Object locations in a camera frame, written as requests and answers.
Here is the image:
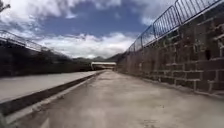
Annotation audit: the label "metal railing on smooth wall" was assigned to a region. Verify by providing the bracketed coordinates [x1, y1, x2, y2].
[0, 29, 55, 53]

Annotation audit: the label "dark smooth wall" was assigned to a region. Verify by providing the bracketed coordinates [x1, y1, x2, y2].
[0, 44, 95, 79]

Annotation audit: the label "hills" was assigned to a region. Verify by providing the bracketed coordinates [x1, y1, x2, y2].
[71, 52, 128, 65]

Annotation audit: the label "grey concrete path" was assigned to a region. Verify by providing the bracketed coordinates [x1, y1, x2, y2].
[5, 69, 224, 128]

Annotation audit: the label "bridge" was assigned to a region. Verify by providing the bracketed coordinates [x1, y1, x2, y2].
[90, 61, 118, 71]

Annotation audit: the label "dark sunken channel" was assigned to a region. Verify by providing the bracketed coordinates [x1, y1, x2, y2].
[0, 70, 105, 118]

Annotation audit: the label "pale concrete strip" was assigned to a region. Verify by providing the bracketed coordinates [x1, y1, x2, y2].
[0, 70, 100, 103]

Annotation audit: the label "dark stone block wall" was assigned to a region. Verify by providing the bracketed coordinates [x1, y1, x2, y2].
[116, 2, 224, 100]

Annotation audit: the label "metal railing on stone wall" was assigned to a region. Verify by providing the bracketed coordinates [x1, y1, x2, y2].
[126, 0, 222, 55]

